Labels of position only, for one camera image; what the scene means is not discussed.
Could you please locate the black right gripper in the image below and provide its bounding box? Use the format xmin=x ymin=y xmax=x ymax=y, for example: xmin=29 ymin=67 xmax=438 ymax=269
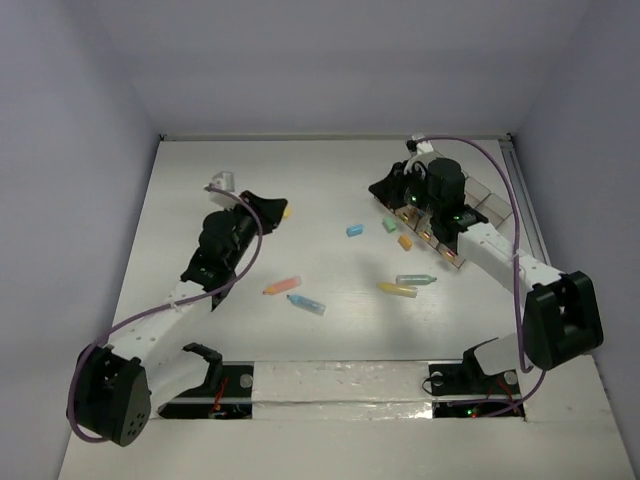
xmin=367 ymin=160 xmax=441 ymax=218

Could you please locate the green highlighter cap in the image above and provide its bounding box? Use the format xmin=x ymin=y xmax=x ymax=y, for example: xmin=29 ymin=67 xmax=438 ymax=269
xmin=382 ymin=217 xmax=397 ymax=233

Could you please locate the green highlighter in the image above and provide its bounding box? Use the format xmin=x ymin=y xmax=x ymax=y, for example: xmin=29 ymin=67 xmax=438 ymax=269
xmin=395 ymin=274 xmax=437 ymax=286

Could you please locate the yellow highlighter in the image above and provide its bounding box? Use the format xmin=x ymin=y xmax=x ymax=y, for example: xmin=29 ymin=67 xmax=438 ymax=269
xmin=378 ymin=283 xmax=417 ymax=298

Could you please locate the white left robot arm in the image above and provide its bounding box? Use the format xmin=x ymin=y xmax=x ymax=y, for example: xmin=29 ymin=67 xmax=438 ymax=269
xmin=66 ymin=191 xmax=288 ymax=447

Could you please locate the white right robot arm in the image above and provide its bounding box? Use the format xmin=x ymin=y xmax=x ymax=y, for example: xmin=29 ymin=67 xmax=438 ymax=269
xmin=368 ymin=158 xmax=604 ymax=371

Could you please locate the blue highlighter cap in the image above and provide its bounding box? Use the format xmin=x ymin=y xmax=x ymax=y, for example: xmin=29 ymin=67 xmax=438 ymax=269
xmin=346 ymin=224 xmax=364 ymax=237

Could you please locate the yellow-orange highlighter cap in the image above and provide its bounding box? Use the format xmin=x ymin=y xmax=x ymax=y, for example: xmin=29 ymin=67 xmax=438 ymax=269
xmin=398 ymin=235 xmax=412 ymax=251

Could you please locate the orange highlighter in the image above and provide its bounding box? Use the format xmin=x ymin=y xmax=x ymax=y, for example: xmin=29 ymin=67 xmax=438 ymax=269
xmin=263 ymin=276 xmax=302 ymax=296

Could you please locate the blue highlighter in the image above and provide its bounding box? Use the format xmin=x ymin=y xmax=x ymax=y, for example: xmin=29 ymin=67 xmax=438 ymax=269
xmin=287 ymin=295 xmax=326 ymax=316

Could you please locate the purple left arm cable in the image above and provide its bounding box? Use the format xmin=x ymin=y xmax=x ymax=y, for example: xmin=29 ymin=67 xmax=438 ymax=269
xmin=66 ymin=185 xmax=264 ymax=444

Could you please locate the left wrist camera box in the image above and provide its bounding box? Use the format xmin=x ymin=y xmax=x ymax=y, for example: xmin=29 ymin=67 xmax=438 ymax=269
xmin=204 ymin=171 xmax=235 ymax=208

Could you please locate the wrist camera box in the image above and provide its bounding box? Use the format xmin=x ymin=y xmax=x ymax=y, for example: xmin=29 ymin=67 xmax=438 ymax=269
xmin=405 ymin=134 xmax=439 ymax=167
xmin=204 ymin=171 xmax=235 ymax=208

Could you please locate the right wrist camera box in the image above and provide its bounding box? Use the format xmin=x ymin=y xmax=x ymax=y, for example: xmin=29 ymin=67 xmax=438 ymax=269
xmin=405 ymin=134 xmax=439 ymax=167

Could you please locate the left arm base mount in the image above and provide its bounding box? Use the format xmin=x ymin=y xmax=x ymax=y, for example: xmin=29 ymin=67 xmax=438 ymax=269
xmin=157 ymin=342 xmax=254 ymax=420

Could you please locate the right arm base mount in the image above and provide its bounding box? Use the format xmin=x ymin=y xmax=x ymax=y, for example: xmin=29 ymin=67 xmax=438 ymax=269
xmin=421 ymin=340 xmax=525 ymax=419

